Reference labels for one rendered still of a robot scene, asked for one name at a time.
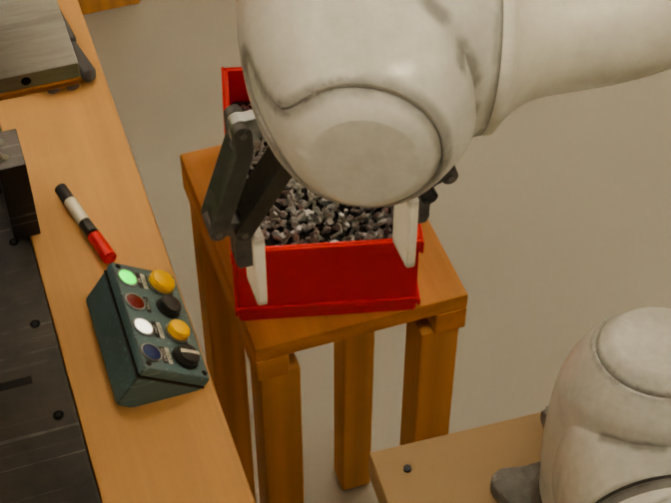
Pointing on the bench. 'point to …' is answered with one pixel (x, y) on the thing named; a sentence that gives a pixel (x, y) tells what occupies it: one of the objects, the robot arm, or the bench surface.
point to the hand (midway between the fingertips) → (331, 253)
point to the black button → (170, 304)
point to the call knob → (187, 354)
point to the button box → (129, 372)
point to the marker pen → (86, 224)
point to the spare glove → (78, 62)
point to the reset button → (179, 329)
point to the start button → (162, 280)
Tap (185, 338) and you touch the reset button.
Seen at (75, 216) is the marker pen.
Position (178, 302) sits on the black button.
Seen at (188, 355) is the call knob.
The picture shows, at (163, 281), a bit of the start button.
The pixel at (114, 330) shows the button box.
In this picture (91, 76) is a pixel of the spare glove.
